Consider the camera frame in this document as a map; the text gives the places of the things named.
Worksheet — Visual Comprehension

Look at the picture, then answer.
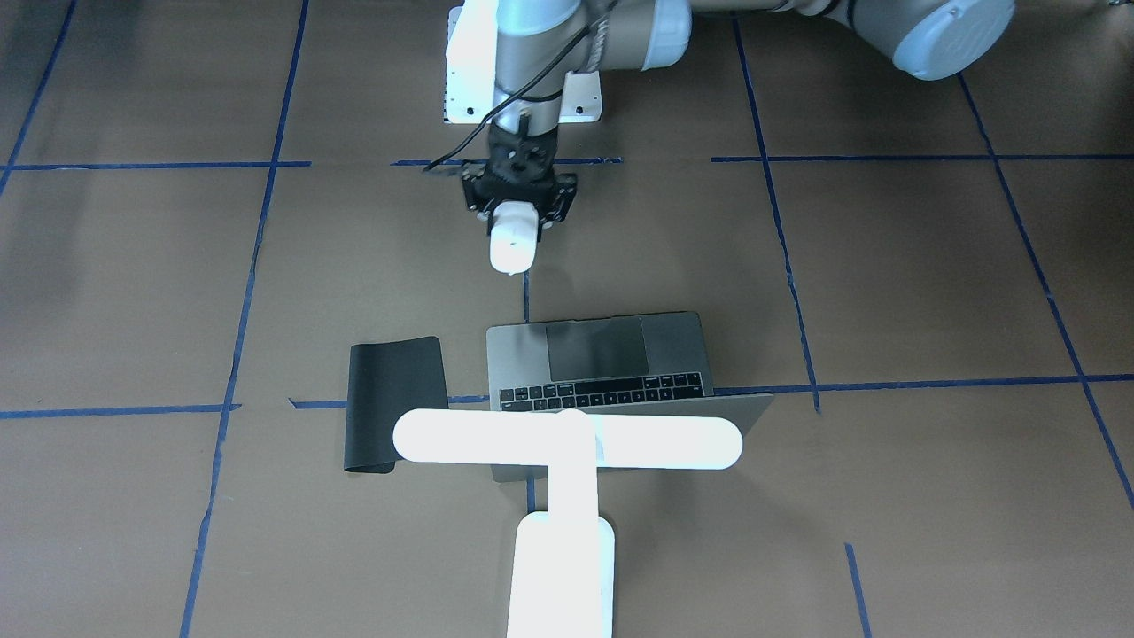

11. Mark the grey laptop computer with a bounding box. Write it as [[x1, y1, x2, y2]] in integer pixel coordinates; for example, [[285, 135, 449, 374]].
[[485, 311, 775, 436]]

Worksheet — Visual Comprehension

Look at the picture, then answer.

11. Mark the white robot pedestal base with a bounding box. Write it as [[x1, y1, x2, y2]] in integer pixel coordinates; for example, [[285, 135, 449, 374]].
[[445, 0, 603, 124]]

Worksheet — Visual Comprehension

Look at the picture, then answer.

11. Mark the white desk lamp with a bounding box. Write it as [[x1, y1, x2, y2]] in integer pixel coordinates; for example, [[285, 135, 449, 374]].
[[392, 408, 742, 637]]

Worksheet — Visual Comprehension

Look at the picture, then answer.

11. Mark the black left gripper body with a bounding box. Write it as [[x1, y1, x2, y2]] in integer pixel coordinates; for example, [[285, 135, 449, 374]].
[[462, 124, 578, 238]]

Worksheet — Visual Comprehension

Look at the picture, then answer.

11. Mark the black mouse pad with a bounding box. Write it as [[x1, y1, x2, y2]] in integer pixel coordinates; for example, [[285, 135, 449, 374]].
[[342, 337, 448, 475]]

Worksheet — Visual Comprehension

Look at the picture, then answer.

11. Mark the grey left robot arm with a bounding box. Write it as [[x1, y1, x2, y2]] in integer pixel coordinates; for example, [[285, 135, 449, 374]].
[[446, 1, 1016, 230]]

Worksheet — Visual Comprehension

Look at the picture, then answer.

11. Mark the white computer mouse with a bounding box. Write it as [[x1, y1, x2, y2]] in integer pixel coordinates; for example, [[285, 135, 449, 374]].
[[489, 201, 541, 277]]

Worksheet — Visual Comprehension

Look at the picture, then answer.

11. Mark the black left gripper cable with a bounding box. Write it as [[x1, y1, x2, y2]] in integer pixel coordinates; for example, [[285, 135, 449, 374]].
[[422, 0, 621, 175]]

